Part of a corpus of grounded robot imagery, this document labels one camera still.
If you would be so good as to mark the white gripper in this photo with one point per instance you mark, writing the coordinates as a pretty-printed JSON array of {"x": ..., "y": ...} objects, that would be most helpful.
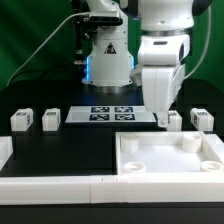
[{"x": 162, "y": 72}]

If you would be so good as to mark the white square tabletop part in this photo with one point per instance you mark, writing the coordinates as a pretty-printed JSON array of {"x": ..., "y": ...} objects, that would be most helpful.
[{"x": 166, "y": 152}]

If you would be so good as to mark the white right fence block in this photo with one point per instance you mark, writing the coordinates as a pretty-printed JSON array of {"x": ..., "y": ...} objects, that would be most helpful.
[{"x": 213, "y": 140}]

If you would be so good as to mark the white fence block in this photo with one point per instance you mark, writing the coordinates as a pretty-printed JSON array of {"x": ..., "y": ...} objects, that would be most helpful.
[
  {"x": 6, "y": 150},
  {"x": 213, "y": 140}
]

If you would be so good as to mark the white marker sheet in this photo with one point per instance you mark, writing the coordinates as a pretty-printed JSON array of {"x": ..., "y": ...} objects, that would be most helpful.
[{"x": 109, "y": 114}]

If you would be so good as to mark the white left fence block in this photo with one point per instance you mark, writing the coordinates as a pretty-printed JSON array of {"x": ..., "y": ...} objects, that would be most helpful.
[{"x": 6, "y": 150}]

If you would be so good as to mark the white front fence rail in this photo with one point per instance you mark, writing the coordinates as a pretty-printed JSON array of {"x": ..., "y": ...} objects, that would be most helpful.
[{"x": 152, "y": 188}]

